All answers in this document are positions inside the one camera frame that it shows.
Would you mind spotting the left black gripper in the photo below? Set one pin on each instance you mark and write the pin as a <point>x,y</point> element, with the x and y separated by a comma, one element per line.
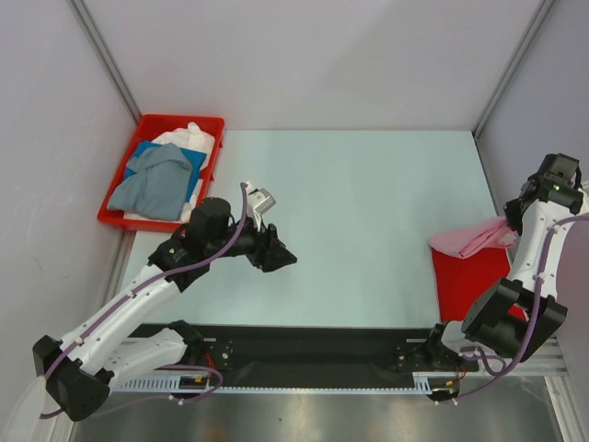
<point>268,252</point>

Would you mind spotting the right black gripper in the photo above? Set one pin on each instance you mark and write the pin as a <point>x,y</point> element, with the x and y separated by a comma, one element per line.
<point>512,210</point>

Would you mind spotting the pink t shirt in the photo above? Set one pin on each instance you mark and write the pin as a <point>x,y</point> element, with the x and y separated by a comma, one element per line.
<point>493,233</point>

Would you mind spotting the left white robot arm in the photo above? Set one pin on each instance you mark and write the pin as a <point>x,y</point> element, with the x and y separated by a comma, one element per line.
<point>81,368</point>

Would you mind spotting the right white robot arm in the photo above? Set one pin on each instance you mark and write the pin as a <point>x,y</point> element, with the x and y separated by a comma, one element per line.
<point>512,318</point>

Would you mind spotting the red folded t shirt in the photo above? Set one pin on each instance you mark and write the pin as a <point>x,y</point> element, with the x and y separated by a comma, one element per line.
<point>460,282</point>

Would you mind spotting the blue t shirt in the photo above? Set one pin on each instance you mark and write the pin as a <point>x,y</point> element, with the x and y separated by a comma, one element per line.
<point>164,169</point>

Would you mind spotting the grey t shirt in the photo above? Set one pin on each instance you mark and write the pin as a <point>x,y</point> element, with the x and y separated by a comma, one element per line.
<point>128,199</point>

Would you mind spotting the white t shirt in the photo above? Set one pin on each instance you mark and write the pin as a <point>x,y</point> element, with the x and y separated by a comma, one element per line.
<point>197,146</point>

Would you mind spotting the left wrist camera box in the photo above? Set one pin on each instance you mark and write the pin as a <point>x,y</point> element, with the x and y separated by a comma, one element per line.
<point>259,202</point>

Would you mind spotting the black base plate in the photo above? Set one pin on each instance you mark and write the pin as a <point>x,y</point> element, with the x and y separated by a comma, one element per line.
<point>321,358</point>

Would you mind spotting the left slotted cable duct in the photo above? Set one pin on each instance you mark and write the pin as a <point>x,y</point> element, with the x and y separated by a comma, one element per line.
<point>166,383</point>

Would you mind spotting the slotted cable duct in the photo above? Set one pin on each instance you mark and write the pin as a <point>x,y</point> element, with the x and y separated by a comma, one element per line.
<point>166,383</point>
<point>437,381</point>

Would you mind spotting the aluminium frame rail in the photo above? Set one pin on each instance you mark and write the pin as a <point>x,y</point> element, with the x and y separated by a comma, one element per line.
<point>547,360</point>

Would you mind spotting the right slotted cable duct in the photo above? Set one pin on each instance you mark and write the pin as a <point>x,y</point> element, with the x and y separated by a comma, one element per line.
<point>437,381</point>

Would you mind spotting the right aluminium corner post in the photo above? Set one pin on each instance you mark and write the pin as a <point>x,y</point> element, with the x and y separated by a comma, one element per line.
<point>515,62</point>

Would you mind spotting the aluminium corner post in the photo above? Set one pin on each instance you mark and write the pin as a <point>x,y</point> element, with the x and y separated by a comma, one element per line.
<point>515,62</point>
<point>102,51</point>

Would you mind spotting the left aluminium corner post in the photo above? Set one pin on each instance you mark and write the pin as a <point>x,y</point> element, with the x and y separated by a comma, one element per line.
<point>102,51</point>

